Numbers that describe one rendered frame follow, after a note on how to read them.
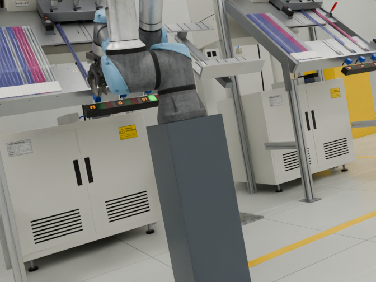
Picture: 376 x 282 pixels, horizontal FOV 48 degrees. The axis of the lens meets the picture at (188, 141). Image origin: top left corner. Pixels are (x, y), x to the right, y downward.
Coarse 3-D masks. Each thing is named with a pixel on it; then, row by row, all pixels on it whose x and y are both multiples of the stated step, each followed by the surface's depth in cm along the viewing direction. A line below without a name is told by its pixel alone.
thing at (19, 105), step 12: (24, 96) 154; (36, 96) 156; (48, 96) 158; (60, 96) 161; (72, 96) 163; (84, 96) 166; (108, 96) 172; (120, 96) 176; (132, 96) 178; (0, 108) 152; (12, 108) 154; (24, 108) 156; (36, 108) 159; (48, 108) 162
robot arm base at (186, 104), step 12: (192, 84) 125; (168, 96) 123; (180, 96) 122; (192, 96) 124; (168, 108) 123; (180, 108) 121; (192, 108) 122; (204, 108) 126; (168, 120) 122; (180, 120) 121
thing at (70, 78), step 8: (88, 64) 181; (56, 72) 172; (64, 72) 173; (72, 72) 174; (80, 72) 175; (64, 80) 169; (72, 80) 171; (80, 80) 172; (64, 88) 166; (72, 88) 167; (80, 88) 168
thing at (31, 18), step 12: (0, 12) 196; (12, 12) 198; (24, 12) 200; (36, 12) 203; (0, 24) 189; (12, 24) 191; (24, 24) 193; (36, 24) 195; (60, 24) 199; (72, 24) 202; (84, 24) 204; (36, 36) 188; (48, 36) 190; (60, 36) 192; (72, 36) 194; (84, 36) 196
